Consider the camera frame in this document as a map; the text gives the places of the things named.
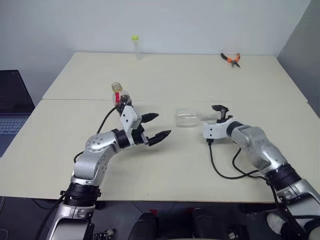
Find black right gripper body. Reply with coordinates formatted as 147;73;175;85
215;113;235;125

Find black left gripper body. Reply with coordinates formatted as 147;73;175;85
131;124;151;147

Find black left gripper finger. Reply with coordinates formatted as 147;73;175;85
140;112;160;124
147;129;172;147

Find clear plastic bottle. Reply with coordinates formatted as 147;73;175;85
174;106;224;129

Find clear cola bottle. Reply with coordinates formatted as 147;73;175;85
110;81;134;109

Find orange black pliers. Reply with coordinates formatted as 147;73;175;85
220;52;242;69

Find clear tube with yellow cap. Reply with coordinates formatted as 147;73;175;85
130;34;144;60

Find dark rounded shape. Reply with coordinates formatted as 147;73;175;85
129;211;161;240
191;207;224;240

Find small black white device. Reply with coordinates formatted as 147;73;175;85
226;224;249;240
91;228;116;240

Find white rounded object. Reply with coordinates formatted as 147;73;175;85
265;212;289;236

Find dark laptop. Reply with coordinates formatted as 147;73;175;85
0;69;36;159

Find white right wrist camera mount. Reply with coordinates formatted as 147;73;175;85
201;117;237;141

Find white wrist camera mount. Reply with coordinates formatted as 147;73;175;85
119;105;144;146
201;117;237;141

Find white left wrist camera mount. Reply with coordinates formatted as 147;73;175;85
119;105;144;146

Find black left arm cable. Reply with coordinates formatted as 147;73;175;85
73;104;126;164

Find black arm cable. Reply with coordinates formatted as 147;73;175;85
205;139;266;180
73;104;126;164

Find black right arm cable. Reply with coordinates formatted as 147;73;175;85
205;139;266;180

